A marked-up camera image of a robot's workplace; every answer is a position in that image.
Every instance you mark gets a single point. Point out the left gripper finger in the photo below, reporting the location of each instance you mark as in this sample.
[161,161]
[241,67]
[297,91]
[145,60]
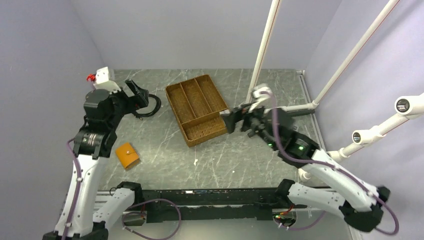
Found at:
[141,96]
[132,86]

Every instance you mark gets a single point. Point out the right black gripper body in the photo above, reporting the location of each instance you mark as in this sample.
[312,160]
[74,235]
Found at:
[254,121]

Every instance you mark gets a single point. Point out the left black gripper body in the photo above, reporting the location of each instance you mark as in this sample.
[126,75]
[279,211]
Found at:
[124,104]

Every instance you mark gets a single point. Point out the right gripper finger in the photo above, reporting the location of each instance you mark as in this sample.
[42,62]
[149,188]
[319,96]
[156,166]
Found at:
[241,109]
[230,118]

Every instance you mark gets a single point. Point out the orange leather card holder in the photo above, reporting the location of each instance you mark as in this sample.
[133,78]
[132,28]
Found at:
[127,156]

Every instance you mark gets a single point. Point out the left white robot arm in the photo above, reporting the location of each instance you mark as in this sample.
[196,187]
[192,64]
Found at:
[92,147]

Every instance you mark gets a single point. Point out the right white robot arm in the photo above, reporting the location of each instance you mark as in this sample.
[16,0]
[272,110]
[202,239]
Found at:
[358,203]

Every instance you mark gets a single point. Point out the brown woven divider tray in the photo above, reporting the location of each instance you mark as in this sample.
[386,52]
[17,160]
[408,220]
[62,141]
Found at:
[196,104]

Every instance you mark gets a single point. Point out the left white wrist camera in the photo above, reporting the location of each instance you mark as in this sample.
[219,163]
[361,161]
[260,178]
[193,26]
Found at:
[104,78]

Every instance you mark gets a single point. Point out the white pvc pipe frame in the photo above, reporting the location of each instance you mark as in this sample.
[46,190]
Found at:
[360,54]

